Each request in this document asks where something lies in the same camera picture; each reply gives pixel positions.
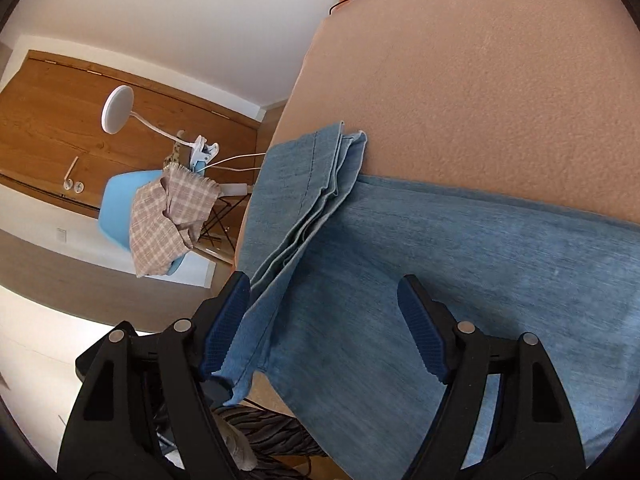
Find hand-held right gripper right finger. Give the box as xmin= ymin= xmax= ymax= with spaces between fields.
xmin=397 ymin=275 xmax=586 ymax=480

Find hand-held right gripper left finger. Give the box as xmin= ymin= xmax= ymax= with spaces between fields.
xmin=57 ymin=271 xmax=251 ymax=480

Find light blue denim pants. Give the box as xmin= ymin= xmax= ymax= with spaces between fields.
xmin=215 ymin=121 xmax=640 ymax=480

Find beige checked cloth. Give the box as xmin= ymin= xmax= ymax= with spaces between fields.
xmin=129 ymin=162 xmax=221 ymax=278

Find person's dark patterned clothing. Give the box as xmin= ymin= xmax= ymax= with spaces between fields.
xmin=210 ymin=405 xmax=326 ymax=480

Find light blue chair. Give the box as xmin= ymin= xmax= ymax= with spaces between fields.
xmin=98 ymin=170 xmax=246 ymax=277

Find white clip lamp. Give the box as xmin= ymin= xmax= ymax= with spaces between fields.
xmin=101 ymin=86 xmax=221 ymax=172

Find wooden door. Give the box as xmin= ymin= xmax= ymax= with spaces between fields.
xmin=0 ymin=50 xmax=263 ymax=221

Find white lamp cable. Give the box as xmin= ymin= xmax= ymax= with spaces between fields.
xmin=202 ymin=151 xmax=267 ymax=173

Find metal door handle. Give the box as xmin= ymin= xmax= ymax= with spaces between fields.
xmin=62 ymin=156 xmax=86 ymax=196

